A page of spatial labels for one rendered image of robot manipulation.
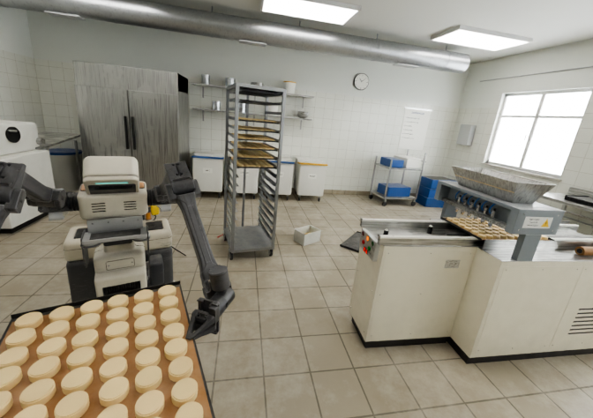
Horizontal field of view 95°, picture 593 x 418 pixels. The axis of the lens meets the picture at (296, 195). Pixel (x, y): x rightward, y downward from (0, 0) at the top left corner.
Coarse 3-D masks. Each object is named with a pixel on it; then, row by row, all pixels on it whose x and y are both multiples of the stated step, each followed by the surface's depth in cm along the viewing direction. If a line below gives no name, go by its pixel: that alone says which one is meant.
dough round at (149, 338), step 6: (150, 330) 68; (138, 336) 66; (144, 336) 66; (150, 336) 66; (156, 336) 67; (138, 342) 64; (144, 342) 65; (150, 342) 65; (156, 342) 66; (138, 348) 64; (144, 348) 64
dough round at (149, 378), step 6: (150, 366) 59; (156, 366) 60; (144, 372) 58; (150, 372) 58; (156, 372) 58; (138, 378) 56; (144, 378) 56; (150, 378) 57; (156, 378) 57; (138, 384) 55; (144, 384) 55; (150, 384) 55; (156, 384) 56; (138, 390) 55; (144, 390) 55; (150, 390) 56
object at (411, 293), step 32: (384, 256) 175; (416, 256) 179; (448, 256) 183; (352, 288) 219; (384, 288) 182; (416, 288) 187; (448, 288) 192; (352, 320) 223; (384, 320) 190; (416, 320) 195; (448, 320) 200
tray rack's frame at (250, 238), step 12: (240, 84) 244; (228, 96) 300; (228, 108) 303; (228, 120) 307; (228, 132) 311; (264, 132) 326; (228, 144) 315; (228, 228) 342; (240, 228) 345; (252, 228) 349; (228, 240) 311; (240, 240) 314; (252, 240) 317; (264, 240) 320
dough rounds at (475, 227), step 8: (456, 224) 206; (464, 224) 204; (472, 224) 204; (480, 224) 206; (472, 232) 190; (480, 232) 190; (488, 232) 191; (496, 232) 192; (504, 232) 194; (544, 240) 192
